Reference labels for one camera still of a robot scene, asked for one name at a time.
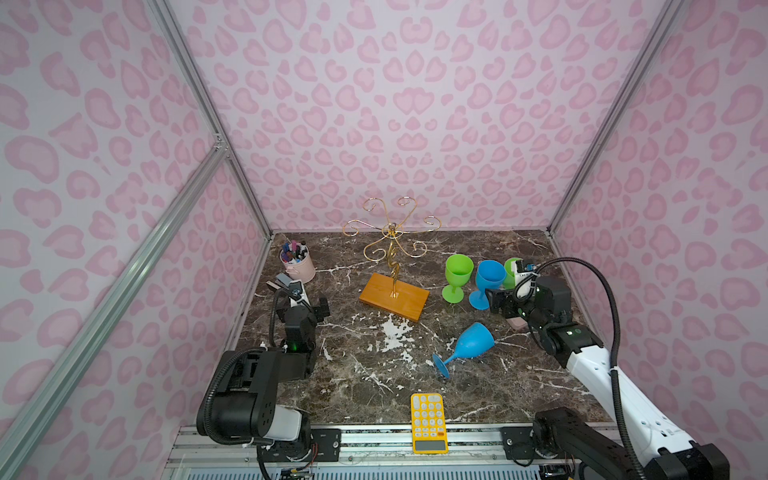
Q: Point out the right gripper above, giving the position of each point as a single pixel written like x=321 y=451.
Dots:
x=510 y=298

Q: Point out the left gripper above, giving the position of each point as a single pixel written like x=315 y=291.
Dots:
x=320 y=310

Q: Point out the green wine glass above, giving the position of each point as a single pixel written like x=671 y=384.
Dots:
x=511 y=266
x=458 y=270

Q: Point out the blue wine glass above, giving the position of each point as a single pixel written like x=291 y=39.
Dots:
x=490 y=275
x=473 y=342

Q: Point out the gold wire glass rack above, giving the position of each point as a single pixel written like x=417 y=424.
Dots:
x=389 y=245

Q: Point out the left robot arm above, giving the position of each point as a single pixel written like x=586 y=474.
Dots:
x=240 y=404

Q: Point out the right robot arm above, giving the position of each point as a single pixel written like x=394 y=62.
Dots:
x=650 y=445

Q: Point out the orange wooden rack base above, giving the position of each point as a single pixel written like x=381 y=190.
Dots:
x=396 y=297

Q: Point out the pink case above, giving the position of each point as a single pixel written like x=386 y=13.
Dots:
x=517 y=324

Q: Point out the cream and blue stapler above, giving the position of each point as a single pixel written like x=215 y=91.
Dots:
x=282 y=283

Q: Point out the pink metal pen bucket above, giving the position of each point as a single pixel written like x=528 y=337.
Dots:
x=296 y=259

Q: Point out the yellow calculator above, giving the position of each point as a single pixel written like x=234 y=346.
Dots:
x=428 y=424

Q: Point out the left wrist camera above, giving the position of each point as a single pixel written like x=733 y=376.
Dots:
x=297 y=294

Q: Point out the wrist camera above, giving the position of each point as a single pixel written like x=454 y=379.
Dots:
x=297 y=294
x=525 y=279

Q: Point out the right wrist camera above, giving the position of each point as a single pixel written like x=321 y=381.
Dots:
x=525 y=279

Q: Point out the aluminium front rail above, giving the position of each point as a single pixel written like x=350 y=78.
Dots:
x=395 y=451

